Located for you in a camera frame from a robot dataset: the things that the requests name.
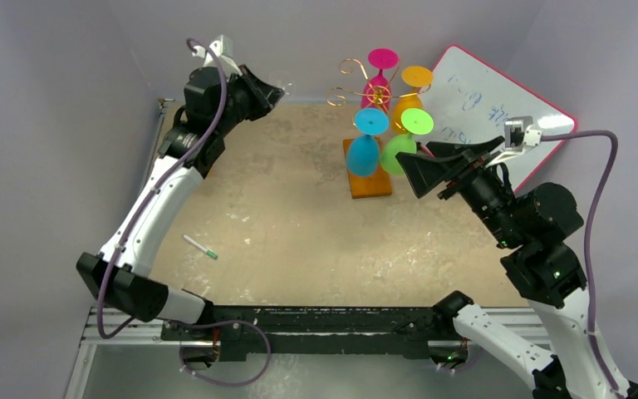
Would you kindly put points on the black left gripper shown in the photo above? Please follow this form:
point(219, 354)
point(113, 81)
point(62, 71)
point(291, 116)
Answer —
point(269, 95)

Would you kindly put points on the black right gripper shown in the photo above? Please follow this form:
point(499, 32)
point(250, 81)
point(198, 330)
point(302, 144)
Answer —
point(458, 179)

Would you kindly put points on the green plastic wine glass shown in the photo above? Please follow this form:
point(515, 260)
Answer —
point(414, 121)

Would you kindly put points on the orange plastic wine glass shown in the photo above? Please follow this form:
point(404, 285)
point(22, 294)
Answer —
point(416, 78)

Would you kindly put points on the blue plastic wine glass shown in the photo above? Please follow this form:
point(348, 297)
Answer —
point(363, 152)

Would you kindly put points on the pink plastic wine glass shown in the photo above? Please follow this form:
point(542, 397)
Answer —
point(377, 90)

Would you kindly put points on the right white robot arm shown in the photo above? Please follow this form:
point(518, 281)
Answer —
point(533, 229)

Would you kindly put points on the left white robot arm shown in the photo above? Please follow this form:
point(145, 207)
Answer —
point(119, 274)

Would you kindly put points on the pink framed whiteboard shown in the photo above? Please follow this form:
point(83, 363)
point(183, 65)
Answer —
point(470, 101)

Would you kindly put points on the green capped white marker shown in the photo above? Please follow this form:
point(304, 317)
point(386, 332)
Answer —
point(203, 249)

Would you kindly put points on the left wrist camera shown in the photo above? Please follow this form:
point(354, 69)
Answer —
point(219, 53)

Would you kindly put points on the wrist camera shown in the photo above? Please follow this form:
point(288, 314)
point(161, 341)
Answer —
point(521, 136)
point(219, 53)

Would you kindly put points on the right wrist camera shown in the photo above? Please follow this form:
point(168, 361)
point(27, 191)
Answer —
point(521, 136)

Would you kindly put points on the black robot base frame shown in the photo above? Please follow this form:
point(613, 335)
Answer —
point(409, 332)

